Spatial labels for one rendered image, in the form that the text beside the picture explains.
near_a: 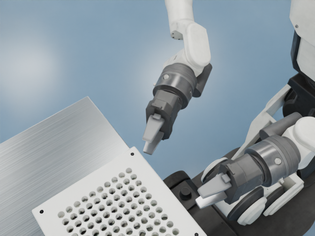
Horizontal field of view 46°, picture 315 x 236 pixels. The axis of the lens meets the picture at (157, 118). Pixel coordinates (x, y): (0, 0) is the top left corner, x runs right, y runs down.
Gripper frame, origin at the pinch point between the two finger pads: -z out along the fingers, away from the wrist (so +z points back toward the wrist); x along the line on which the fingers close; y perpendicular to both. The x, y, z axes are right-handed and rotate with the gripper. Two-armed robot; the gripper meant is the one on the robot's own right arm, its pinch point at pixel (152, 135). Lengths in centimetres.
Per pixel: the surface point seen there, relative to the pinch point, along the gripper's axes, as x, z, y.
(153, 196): 1.8, -12.1, -5.2
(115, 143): 8.9, -0.4, 9.6
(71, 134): 8.9, -1.7, 20.6
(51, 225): 1.8, -24.6, 10.8
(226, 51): 96, 127, 3
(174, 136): 96, 58, 13
